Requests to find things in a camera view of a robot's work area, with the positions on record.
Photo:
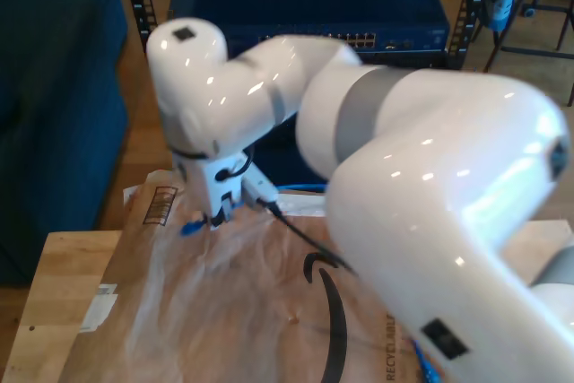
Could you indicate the black rack server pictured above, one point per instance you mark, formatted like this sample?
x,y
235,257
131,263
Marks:
x,y
403,60

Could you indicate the black metal chair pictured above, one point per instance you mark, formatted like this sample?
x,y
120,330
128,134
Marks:
x,y
538,52

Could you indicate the brown paper mailer with logo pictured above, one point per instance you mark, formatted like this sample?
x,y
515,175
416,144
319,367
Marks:
x,y
202,311

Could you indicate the blue sofa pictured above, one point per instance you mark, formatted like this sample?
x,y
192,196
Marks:
x,y
54,109

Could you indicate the dark blue rack base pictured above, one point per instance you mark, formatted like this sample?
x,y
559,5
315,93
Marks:
x,y
278,163

